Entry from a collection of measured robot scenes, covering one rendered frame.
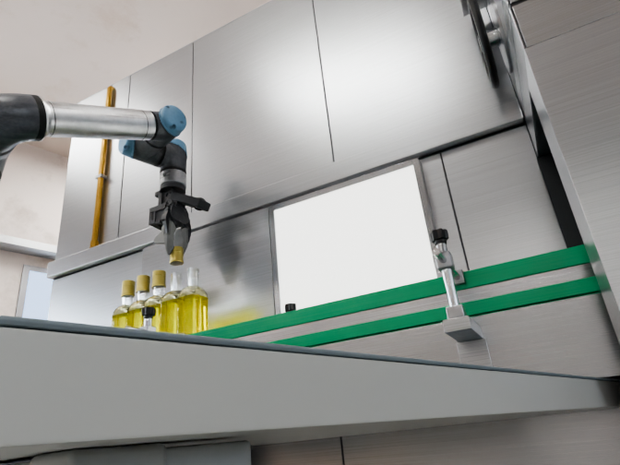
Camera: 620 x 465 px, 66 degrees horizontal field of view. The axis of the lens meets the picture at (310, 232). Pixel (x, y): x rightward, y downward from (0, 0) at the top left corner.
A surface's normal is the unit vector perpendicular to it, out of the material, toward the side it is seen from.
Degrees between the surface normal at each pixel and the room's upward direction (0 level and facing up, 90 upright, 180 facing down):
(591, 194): 90
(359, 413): 90
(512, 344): 90
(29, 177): 90
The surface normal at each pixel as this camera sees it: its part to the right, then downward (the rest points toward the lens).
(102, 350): 0.73, -0.34
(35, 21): 0.09, 0.91
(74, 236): -0.46, -0.33
